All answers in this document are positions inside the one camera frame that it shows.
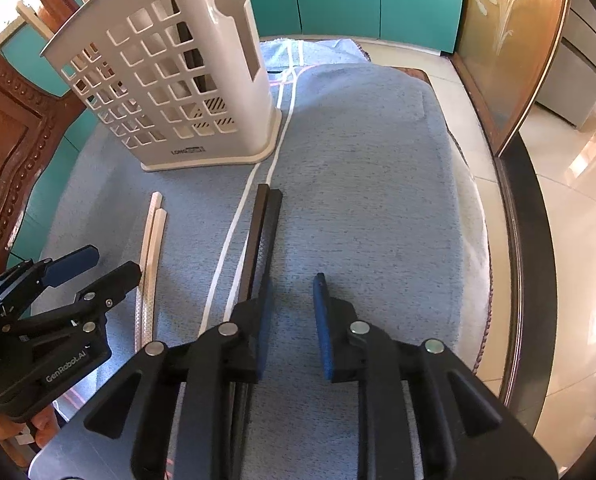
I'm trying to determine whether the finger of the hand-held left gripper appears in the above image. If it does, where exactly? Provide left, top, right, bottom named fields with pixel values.
left=3, top=261, right=143, bottom=341
left=0, top=245, right=100, bottom=311

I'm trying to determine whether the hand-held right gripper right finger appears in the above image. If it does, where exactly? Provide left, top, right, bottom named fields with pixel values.
left=313, top=272, right=520, bottom=480

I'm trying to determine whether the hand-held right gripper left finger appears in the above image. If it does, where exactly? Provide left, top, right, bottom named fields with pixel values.
left=83, top=274, right=275, bottom=480

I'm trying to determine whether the beige chopstick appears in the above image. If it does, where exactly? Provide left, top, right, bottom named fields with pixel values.
left=140, top=207, right=169, bottom=346
left=135, top=191, right=162, bottom=352

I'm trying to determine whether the white plastic utensil holder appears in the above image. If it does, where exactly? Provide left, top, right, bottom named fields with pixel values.
left=40, top=0, right=283, bottom=173

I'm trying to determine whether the person's left hand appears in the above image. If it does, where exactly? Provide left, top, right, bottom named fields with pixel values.
left=28, top=402, right=61, bottom=448

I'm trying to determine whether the carved wooden chair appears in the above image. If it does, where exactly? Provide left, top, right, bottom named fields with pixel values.
left=0, top=0, right=86, bottom=271

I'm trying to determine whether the blue striped towel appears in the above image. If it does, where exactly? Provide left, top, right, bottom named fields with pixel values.
left=28, top=37, right=494, bottom=480

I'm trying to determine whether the white table cover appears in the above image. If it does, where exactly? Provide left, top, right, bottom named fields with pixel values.
left=358, top=40, right=495, bottom=377

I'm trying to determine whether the etched glass sliding door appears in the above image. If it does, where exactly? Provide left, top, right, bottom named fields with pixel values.
left=450, top=0, right=572, bottom=158

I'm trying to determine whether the silver refrigerator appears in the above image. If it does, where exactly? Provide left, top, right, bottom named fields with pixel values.
left=534, top=0, right=596, bottom=129

